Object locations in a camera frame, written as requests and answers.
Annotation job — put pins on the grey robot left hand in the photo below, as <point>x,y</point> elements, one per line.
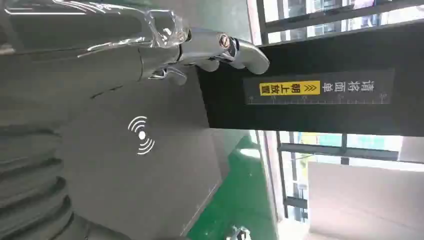
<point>109,159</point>

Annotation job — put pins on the ribbed grey left arm sleeve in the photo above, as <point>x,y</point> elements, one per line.
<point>26,185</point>

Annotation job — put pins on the small shiny metal part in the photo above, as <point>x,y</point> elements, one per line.
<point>239,233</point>

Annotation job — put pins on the label with yellow arrow print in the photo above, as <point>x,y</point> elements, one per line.
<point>351,87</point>

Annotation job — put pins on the pale flat board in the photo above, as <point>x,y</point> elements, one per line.
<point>364,202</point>

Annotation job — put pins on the dark window frame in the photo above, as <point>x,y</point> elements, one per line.
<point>334,11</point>

